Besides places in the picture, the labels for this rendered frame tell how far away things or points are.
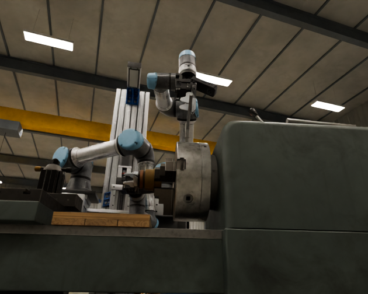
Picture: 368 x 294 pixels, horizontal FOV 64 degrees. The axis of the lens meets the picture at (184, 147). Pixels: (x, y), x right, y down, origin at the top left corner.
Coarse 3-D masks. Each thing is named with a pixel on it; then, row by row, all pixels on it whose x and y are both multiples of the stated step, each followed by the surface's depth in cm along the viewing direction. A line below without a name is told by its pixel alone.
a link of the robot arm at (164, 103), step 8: (152, 80) 131; (160, 80) 131; (168, 80) 131; (152, 88) 134; (160, 88) 134; (168, 88) 134; (160, 96) 145; (168, 96) 150; (160, 104) 158; (168, 104) 161; (168, 112) 168
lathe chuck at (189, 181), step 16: (176, 144) 113; (192, 144) 112; (176, 160) 106; (192, 160) 104; (176, 176) 102; (192, 176) 102; (176, 192) 101; (192, 192) 102; (176, 208) 104; (192, 208) 104
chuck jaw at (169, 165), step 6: (168, 162) 106; (174, 162) 106; (180, 162) 104; (162, 168) 109; (168, 168) 104; (174, 168) 105; (180, 168) 103; (156, 174) 111; (162, 174) 108; (168, 174) 107; (174, 174) 107; (156, 180) 112; (162, 180) 112; (168, 180) 112; (174, 180) 112
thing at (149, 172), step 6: (138, 174) 113; (144, 174) 114; (150, 174) 113; (138, 180) 112; (144, 180) 113; (150, 180) 112; (138, 186) 113; (144, 186) 114; (150, 186) 113; (156, 186) 114
